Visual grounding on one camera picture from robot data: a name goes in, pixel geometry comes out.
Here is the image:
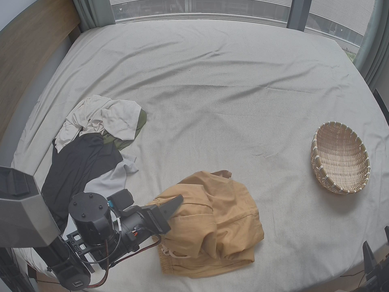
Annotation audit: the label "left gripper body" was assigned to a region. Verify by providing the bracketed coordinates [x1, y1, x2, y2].
[119, 204, 171, 244]

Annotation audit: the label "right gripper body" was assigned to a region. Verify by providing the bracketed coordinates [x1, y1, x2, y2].
[364, 260, 389, 292]

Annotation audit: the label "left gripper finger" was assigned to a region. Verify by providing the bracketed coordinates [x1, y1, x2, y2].
[160, 194, 184, 221]

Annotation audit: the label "tan shorts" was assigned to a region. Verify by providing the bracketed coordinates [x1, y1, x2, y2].
[146, 170, 265, 278]

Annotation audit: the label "pale grey garment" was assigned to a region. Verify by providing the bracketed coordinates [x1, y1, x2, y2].
[82, 155, 139, 194]

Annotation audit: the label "black garment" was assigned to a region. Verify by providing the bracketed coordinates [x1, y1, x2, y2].
[41, 133, 123, 224]

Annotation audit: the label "olive green garment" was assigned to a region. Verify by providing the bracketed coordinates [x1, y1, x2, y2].
[102, 108, 147, 151]

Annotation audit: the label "round woven basket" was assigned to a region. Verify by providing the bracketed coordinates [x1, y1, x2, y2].
[311, 121, 371, 195]

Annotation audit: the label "cream garment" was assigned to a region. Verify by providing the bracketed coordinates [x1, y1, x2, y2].
[55, 94, 143, 153]

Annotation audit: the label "grey-green curtain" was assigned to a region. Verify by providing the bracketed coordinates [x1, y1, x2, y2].
[353, 0, 389, 87]
[65, 0, 117, 31]

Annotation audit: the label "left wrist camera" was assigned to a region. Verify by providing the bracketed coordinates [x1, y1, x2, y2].
[106, 189, 134, 215]

